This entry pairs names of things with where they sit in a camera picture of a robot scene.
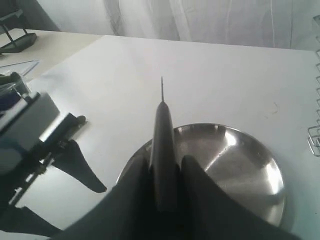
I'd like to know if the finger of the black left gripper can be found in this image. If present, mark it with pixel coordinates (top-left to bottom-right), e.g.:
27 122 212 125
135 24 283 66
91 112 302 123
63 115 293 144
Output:
62 140 107 193

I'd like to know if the black handled knife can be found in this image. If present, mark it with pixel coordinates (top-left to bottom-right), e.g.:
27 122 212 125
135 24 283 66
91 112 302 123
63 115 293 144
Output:
150 81 178 213

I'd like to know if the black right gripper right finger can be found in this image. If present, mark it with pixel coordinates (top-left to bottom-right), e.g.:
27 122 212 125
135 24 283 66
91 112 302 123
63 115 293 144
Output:
170 155 299 240

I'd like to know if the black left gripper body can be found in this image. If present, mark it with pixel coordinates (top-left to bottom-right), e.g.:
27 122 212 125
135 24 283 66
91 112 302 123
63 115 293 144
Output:
7 113 87 206

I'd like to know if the chrome wire utensil holder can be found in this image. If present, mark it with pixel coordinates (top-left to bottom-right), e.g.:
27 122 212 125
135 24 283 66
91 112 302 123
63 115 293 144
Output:
306 9 320 157

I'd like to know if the round steel plate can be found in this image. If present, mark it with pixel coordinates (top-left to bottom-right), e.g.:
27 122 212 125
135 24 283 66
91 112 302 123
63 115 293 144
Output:
115 122 287 224

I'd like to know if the white backdrop curtain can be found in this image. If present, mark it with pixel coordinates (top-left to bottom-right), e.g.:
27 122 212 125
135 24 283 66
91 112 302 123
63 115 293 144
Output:
39 0 320 51

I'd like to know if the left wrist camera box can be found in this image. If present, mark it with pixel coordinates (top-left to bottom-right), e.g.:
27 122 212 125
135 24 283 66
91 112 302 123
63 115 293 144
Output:
0 91 62 176

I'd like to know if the black stand on side table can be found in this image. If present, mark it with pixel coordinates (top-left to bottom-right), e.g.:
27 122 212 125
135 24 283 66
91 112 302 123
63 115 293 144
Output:
0 8 38 55

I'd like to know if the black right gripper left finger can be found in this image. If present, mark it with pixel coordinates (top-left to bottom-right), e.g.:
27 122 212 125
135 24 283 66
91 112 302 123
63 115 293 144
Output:
54 156 153 240

